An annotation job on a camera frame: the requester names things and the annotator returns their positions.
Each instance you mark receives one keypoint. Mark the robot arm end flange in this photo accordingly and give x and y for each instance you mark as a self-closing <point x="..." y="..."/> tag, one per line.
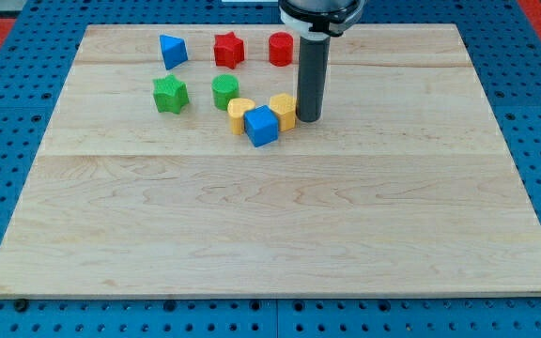
<point x="320" y="19"/>

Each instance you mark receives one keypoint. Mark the green star block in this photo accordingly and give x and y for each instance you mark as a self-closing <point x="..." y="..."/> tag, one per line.
<point x="170" y="94"/>

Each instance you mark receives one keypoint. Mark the red star block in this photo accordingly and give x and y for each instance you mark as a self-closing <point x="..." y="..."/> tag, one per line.
<point x="228" y="50"/>

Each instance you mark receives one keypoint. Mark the blue cube block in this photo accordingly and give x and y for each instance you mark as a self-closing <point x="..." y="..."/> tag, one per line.
<point x="261" y="126"/>

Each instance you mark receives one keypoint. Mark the yellow hexagon block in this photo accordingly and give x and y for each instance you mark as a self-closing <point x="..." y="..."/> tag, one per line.
<point x="284" y="107"/>

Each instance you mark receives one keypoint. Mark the yellow heart block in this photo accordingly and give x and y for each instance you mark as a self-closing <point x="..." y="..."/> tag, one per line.
<point x="236" y="109"/>

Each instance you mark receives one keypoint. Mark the green cylinder block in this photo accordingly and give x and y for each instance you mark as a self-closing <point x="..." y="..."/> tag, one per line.
<point x="225" y="87"/>

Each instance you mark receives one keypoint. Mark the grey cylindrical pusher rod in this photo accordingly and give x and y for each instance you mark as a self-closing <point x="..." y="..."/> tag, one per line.
<point x="313" y="61"/>

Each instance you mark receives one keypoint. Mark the red cylinder block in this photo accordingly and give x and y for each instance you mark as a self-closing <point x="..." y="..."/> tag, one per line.
<point x="280" y="49"/>

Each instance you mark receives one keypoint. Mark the light wooden board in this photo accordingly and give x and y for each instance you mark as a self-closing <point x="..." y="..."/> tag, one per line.
<point x="404" y="188"/>

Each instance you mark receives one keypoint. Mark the blue triangle block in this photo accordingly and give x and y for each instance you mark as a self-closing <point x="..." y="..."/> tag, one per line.
<point x="174" y="51"/>

